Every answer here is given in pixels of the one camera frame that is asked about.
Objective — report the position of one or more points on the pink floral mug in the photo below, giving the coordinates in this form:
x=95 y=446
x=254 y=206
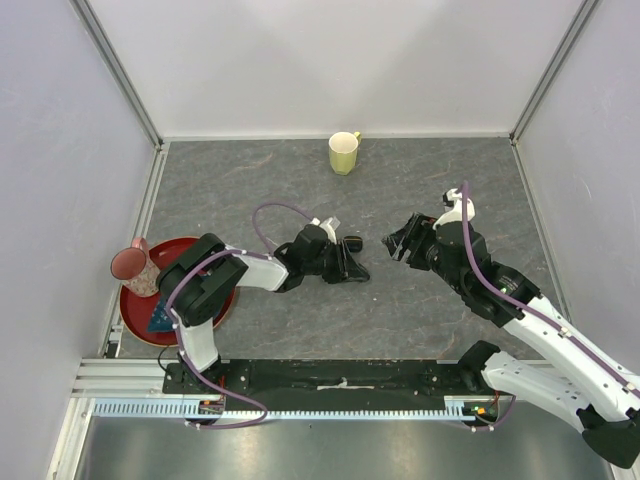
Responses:
x=135 y=269

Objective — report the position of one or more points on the red round tray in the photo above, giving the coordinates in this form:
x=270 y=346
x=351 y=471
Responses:
x=136 y=312

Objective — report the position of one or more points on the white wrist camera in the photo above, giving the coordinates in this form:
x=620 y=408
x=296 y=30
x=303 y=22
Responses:
x=453 y=208
x=329 y=225

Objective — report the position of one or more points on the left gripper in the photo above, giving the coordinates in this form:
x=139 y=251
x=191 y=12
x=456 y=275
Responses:
x=346 y=268

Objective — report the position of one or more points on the slotted cable duct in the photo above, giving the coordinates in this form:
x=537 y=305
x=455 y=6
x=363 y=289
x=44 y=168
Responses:
x=453 y=410

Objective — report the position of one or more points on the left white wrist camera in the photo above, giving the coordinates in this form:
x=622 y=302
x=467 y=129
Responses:
x=329 y=225

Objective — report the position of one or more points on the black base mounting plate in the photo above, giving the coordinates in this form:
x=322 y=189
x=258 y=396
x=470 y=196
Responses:
x=251 y=377

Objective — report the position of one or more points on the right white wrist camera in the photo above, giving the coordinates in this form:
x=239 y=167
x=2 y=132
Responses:
x=453 y=208

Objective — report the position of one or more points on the black glossy charging case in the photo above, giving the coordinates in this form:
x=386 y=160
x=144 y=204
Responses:
x=353 y=243

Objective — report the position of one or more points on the blue plate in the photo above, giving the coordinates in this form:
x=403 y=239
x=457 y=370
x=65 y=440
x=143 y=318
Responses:
x=159 y=321

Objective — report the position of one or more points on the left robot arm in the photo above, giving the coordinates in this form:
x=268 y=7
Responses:
x=196 y=285

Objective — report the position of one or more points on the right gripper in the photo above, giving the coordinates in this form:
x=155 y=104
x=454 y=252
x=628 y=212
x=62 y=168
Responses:
x=418 y=227

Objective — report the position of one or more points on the yellow-green mug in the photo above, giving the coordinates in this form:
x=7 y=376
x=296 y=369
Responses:
x=343 y=151

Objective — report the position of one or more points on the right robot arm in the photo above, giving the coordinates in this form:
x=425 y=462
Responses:
x=591 y=391

